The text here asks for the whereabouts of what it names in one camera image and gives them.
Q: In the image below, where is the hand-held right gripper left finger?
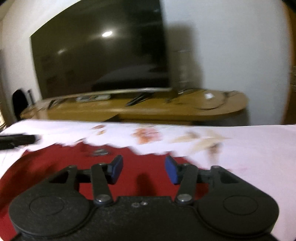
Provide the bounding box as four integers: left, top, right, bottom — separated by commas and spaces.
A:
47, 155, 124, 207

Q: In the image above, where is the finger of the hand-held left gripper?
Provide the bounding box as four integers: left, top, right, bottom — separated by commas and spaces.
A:
0, 133, 38, 150

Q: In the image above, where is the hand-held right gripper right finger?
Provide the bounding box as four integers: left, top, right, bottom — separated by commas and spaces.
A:
165, 155, 242, 206

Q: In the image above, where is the red embroidered sweater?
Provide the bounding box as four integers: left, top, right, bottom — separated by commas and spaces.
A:
0, 141, 210, 241

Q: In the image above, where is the black chair back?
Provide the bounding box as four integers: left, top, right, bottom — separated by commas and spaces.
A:
12, 88, 28, 121

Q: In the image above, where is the wooden television cabinet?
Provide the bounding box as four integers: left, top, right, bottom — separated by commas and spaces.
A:
20, 89, 250, 126

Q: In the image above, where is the silver set-top box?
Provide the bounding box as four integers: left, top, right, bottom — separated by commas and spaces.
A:
76, 94, 111, 103

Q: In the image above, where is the floral white bedsheet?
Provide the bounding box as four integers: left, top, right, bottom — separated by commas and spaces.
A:
0, 119, 296, 241

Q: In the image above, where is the clear glass vase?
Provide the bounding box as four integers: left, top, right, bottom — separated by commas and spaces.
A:
177, 47, 193, 91

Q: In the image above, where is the large black television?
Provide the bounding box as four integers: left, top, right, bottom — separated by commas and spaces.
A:
30, 0, 173, 100

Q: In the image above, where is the black cable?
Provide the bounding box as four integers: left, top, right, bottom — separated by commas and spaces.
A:
195, 90, 240, 110

